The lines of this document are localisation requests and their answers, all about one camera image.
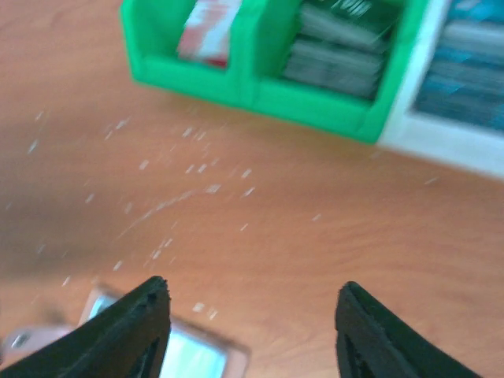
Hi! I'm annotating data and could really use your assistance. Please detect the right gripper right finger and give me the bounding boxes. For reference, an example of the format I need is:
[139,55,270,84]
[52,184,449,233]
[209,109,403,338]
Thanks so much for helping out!
[335,281,479,378]

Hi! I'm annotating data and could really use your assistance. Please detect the green bin with red cards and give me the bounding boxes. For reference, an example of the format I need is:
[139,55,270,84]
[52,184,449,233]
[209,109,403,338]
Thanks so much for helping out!
[120,1,265,108]

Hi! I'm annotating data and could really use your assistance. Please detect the black card stack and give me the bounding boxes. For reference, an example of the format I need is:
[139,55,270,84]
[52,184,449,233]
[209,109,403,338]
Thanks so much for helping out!
[282,1,402,99]

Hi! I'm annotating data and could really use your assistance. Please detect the white bin with blue cards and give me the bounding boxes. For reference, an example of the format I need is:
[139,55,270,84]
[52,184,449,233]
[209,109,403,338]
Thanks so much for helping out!
[377,1,503,180]

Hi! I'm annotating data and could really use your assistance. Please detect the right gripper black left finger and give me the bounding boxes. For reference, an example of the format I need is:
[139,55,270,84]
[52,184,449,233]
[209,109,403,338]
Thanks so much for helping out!
[1,276,171,378]

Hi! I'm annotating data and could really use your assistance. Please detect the red white card stack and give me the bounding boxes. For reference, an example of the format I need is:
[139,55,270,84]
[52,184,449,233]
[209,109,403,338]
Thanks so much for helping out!
[177,0,242,68]

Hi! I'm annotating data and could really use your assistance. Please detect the green bin with black cards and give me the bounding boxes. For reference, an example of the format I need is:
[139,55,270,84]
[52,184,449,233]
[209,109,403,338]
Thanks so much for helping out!
[232,1,428,143]

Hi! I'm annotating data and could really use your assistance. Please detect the blue card stack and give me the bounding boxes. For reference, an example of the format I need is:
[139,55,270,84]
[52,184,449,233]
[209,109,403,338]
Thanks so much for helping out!
[413,1,503,132]

